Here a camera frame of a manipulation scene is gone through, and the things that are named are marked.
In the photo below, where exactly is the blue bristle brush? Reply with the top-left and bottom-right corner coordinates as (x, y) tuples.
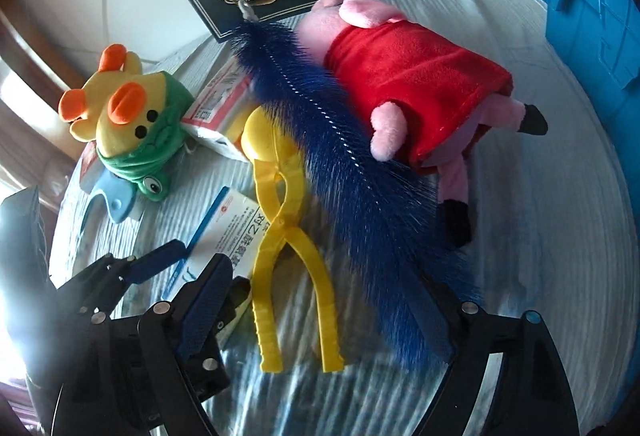
(227, 1), (483, 374)

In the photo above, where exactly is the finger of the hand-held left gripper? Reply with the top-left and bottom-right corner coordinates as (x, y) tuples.
(192, 316), (233, 404)
(52, 238), (190, 317)

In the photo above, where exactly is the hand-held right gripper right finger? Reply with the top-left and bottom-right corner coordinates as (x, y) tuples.
(425, 283), (583, 436)

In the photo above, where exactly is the white blue medicine box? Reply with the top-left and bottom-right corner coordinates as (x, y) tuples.
(160, 186), (273, 312)

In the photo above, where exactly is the yellow plastic snowball clip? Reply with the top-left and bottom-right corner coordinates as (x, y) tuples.
(240, 108), (346, 374)

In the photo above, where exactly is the pink pig plush red dress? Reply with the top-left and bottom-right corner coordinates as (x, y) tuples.
(294, 0), (550, 249)

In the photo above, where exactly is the light blue striped bedsheet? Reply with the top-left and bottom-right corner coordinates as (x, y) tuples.
(47, 0), (636, 436)

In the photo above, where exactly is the yellow duck plush green hood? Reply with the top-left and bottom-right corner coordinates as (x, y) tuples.
(57, 43), (197, 203)

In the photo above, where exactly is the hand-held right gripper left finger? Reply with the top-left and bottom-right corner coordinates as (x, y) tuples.
(139, 253), (236, 436)

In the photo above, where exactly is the red white box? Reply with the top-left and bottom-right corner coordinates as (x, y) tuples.
(80, 148), (101, 187)
(180, 66), (258, 162)

